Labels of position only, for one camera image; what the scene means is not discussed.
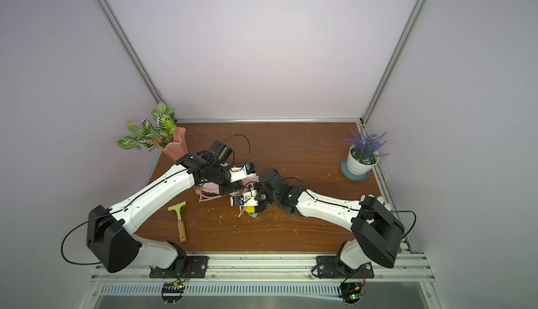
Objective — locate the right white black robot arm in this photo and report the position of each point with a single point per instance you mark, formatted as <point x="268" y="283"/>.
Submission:
<point x="377" y="231"/>

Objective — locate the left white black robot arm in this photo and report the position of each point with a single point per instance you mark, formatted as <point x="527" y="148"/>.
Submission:
<point x="111" y="232"/>

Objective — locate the purple lavender plant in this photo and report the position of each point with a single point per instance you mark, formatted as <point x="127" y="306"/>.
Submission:
<point x="364" y="148"/>

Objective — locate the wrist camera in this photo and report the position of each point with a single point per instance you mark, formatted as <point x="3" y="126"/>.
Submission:
<point x="246" y="171"/>
<point x="246" y="197"/>

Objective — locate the aluminium front rail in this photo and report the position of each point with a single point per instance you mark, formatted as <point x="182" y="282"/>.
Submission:
<point x="283" y="267"/>

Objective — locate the controller board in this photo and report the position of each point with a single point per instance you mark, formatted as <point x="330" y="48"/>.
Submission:
<point x="351" y="292"/>
<point x="172" y="292"/>

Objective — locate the green artificial plant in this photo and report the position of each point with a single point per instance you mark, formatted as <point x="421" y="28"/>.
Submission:
<point x="151" y="136"/>

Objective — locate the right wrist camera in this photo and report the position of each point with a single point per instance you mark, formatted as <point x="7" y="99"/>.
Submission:
<point x="246" y="197"/>

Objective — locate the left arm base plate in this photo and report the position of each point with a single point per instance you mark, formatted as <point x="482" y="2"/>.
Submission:
<point x="184" y="267"/>

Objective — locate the white flower pot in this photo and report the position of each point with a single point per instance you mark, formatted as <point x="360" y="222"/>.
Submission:
<point x="357" y="167"/>

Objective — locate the left controller board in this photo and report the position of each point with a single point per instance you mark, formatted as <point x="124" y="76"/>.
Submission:
<point x="172" y="292"/>

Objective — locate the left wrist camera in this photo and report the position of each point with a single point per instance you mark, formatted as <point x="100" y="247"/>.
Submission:
<point x="246" y="171"/>

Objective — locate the green scraper wooden handle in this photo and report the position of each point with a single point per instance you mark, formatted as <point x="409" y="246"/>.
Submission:
<point x="180" y="223"/>

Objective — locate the yellow blue doll decoration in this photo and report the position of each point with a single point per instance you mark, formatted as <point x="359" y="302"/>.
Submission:
<point x="248" y="210"/>

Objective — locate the teal saucer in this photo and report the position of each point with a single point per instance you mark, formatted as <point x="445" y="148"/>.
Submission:
<point x="348" y="175"/>

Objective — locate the pink fluffy bag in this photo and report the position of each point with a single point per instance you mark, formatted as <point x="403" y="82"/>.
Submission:
<point x="210" y="192"/>

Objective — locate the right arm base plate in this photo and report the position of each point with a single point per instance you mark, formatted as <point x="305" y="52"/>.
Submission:
<point x="330" y="267"/>

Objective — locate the pink vase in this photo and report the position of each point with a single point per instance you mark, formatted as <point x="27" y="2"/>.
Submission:
<point x="178" y="147"/>

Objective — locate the right controller board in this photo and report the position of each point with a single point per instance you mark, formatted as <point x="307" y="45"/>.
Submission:
<point x="351" y="292"/>

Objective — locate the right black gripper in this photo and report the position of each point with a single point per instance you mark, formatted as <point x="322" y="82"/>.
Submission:
<point x="259" y="195"/>

